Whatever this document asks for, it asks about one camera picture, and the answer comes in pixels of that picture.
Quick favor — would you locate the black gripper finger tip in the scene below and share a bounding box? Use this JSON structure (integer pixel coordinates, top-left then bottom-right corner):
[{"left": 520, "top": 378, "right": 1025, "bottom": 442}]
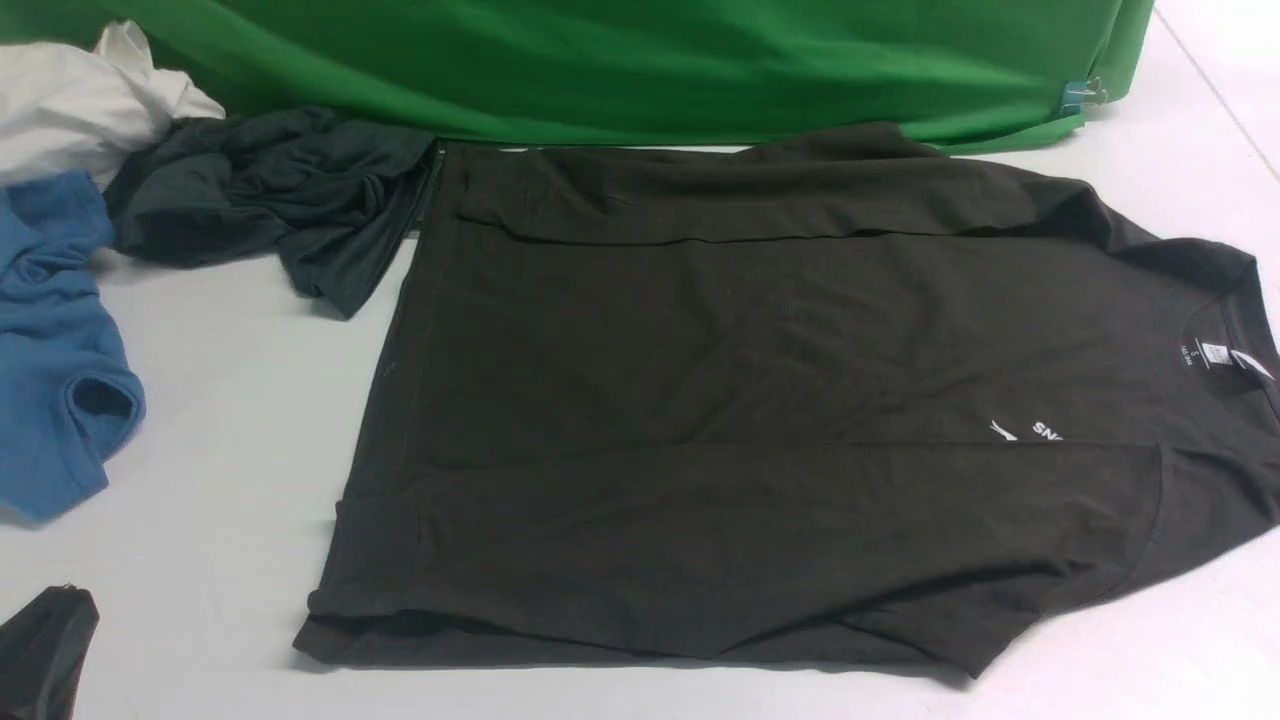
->
[{"left": 1, "top": 585, "right": 100, "bottom": 719}]

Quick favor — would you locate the dark gray long-sleeved shirt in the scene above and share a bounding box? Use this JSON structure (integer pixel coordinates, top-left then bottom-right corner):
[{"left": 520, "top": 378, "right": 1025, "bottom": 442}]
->
[{"left": 294, "top": 126, "right": 1279, "bottom": 676}]

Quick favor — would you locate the blue crumpled garment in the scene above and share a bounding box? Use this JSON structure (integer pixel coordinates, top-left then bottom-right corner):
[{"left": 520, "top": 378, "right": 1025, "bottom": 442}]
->
[{"left": 1, "top": 170, "right": 146, "bottom": 524}]

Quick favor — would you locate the dark teal crumpled garment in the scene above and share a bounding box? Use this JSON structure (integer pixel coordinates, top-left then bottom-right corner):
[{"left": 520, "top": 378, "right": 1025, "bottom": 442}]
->
[{"left": 104, "top": 108, "right": 436, "bottom": 319}]

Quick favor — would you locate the white crumpled garment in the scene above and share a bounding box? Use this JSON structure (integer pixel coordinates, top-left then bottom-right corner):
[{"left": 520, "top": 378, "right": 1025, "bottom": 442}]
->
[{"left": 1, "top": 20, "right": 227, "bottom": 190}]

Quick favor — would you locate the green backdrop cloth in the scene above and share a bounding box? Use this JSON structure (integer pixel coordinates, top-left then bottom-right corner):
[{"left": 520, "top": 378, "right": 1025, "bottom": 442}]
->
[{"left": 3, "top": 1, "right": 1153, "bottom": 154}]

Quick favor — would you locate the blue binder clip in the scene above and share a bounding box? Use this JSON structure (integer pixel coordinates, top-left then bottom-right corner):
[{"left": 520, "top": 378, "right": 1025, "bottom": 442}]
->
[{"left": 1057, "top": 77, "right": 1108, "bottom": 117}]

